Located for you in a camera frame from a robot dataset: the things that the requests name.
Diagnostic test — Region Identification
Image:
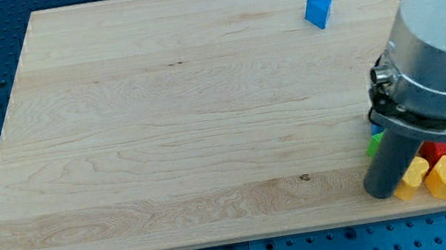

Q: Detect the blue triangle block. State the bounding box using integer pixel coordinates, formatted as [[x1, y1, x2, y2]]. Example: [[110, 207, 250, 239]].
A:
[[304, 0, 333, 29]]

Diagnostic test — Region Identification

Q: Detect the green star block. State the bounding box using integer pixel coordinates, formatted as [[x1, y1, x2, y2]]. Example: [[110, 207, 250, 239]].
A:
[[366, 132, 384, 158]]

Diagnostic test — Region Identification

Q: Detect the light wooden board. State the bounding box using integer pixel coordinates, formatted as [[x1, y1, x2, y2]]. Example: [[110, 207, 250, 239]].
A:
[[0, 0, 446, 250]]

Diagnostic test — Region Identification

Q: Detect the yellow star block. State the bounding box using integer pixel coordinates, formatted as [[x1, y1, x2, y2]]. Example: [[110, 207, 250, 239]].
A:
[[393, 156, 429, 201]]

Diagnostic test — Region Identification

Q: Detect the red block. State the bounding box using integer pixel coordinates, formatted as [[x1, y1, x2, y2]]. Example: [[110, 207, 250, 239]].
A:
[[419, 141, 446, 168]]

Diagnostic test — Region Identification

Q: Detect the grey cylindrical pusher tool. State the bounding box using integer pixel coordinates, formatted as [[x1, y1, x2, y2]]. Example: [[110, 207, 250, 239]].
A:
[[363, 129, 422, 199]]

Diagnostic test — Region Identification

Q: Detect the blue block behind arm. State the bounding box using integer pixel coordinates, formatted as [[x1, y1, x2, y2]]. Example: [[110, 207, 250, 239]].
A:
[[371, 124, 384, 135]]

